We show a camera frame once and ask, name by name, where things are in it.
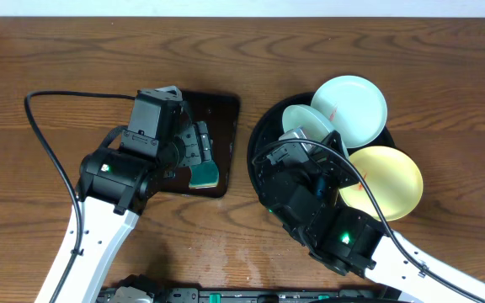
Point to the large light green plate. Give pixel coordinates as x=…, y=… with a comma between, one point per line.
x=355, y=106

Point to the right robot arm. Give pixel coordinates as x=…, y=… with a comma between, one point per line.
x=370, y=248

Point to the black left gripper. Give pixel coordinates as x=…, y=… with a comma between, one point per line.
x=198, y=147

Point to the small light green plate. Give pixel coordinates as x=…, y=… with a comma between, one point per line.
x=313, y=124

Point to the yellow plate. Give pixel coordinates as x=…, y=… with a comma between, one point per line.
x=393, y=178

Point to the green scrubbing sponge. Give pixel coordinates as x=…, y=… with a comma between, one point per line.
x=203, y=176

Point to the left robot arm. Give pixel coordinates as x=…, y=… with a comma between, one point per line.
x=131, y=164

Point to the black rectangular water tray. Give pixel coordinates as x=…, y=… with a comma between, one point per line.
x=220, y=112

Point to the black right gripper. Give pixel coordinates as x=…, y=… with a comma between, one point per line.
x=336, y=166

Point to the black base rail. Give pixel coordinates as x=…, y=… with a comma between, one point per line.
x=139, y=288

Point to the black round tray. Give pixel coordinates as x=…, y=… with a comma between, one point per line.
x=318, y=217

